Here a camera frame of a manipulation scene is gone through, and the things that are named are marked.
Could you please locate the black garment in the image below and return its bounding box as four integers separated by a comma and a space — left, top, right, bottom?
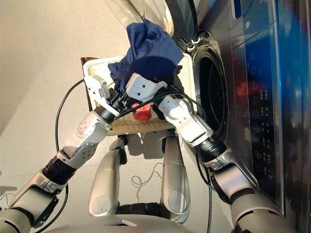
151, 63, 183, 121

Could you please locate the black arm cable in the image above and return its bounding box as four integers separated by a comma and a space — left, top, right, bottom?
113, 89, 230, 233
34, 78, 86, 233

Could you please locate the pale woven basket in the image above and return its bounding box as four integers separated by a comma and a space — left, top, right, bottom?
82, 53, 195, 137

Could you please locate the grey washing machine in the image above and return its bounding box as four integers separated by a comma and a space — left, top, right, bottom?
167, 0, 311, 233

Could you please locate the thin floor cable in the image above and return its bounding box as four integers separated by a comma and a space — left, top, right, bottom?
131, 162, 164, 204

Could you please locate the round glass washing machine door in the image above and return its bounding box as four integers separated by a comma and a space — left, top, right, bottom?
104, 0, 198, 50

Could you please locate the grey robot torso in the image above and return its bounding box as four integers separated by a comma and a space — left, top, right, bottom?
47, 202, 193, 233

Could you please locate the silver robot leg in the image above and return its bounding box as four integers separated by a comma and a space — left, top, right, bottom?
88, 135, 128, 217
160, 134, 192, 223

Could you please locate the navy blue garment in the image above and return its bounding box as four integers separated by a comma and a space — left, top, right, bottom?
107, 19, 185, 93

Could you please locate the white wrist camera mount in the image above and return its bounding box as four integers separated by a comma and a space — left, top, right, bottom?
84, 75, 120, 117
125, 72, 168, 103

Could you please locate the orange garment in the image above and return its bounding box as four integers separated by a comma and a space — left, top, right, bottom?
132, 101, 153, 122

